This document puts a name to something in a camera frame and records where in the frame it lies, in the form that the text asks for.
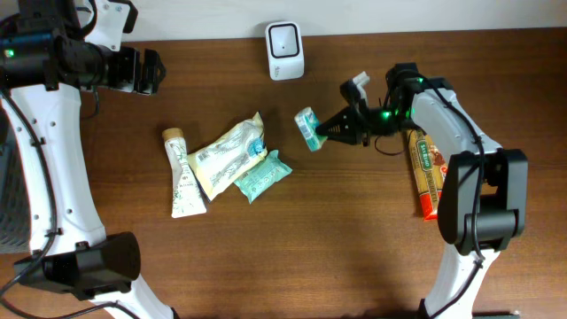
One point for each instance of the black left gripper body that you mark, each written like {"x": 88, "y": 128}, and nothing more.
{"x": 115, "y": 70}

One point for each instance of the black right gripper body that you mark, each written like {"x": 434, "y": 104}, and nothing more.
{"x": 379, "y": 122}

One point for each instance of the small teal tissue pack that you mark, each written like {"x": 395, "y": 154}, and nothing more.
{"x": 307, "y": 123}

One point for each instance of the orange spaghetti package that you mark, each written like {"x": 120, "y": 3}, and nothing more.
{"x": 430, "y": 170}

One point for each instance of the teal wet wipes pack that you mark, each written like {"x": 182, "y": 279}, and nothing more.
{"x": 262, "y": 176}

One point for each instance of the cream yellow food pouch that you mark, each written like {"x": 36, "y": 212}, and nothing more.
{"x": 219, "y": 164}

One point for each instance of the white tube with cork cap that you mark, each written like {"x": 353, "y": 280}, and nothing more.
{"x": 187, "y": 199}

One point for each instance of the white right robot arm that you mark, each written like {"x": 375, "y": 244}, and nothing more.
{"x": 483, "y": 201}

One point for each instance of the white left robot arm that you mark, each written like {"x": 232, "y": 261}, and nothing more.
{"x": 48, "y": 58}

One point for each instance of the white barcode scanner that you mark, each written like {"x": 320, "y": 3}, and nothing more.
{"x": 285, "y": 51}

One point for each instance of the grey plastic mesh basket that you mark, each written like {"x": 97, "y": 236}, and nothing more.
{"x": 15, "y": 216}

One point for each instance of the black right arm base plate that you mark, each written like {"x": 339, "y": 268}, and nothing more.
{"x": 496, "y": 316}

